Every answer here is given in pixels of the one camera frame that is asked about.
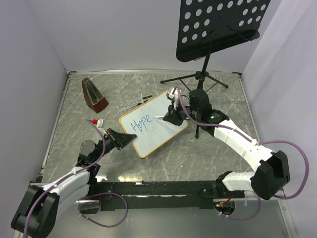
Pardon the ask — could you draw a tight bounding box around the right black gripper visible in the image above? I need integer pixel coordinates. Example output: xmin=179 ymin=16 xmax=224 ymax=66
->
xmin=163 ymin=98 xmax=201 ymax=126

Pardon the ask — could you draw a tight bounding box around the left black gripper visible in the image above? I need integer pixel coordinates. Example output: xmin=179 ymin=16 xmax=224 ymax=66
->
xmin=92 ymin=127 xmax=136 ymax=162

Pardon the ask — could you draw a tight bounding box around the yellow framed whiteboard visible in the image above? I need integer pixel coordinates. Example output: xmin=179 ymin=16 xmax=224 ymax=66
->
xmin=119 ymin=91 xmax=188 ymax=158

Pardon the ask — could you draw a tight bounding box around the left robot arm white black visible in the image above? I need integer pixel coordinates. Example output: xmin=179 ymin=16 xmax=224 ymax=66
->
xmin=10 ymin=128 xmax=137 ymax=238

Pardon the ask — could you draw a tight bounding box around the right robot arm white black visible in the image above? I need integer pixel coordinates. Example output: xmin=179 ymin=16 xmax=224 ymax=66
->
xmin=162 ymin=87 xmax=290 ymax=200

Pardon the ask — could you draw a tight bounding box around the brown wooden metronome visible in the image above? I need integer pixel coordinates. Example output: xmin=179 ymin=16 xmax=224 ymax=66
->
xmin=82 ymin=77 xmax=109 ymax=113

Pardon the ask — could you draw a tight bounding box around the black music stand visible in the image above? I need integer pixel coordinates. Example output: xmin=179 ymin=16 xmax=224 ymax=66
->
xmin=159 ymin=0 xmax=271 ymax=139

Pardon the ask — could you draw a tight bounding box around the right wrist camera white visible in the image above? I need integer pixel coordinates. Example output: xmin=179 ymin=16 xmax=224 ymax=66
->
xmin=166 ymin=86 xmax=180 ymax=110

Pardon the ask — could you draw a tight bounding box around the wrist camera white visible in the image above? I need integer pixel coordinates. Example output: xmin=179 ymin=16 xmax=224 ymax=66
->
xmin=92 ymin=119 xmax=104 ymax=128
xmin=166 ymin=86 xmax=180 ymax=110

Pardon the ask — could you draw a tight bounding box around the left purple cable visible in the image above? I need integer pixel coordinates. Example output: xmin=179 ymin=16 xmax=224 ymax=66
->
xmin=24 ymin=119 xmax=129 ymax=237

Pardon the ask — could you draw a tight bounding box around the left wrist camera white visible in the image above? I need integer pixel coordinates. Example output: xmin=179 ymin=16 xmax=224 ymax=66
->
xmin=92 ymin=119 xmax=104 ymax=128

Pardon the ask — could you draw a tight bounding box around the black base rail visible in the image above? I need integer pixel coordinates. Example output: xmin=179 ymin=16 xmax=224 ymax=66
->
xmin=86 ymin=180 xmax=245 ymax=211

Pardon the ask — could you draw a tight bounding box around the aluminium extrusion frame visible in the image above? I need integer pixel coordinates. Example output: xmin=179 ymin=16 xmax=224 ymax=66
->
xmin=13 ymin=71 xmax=72 ymax=238

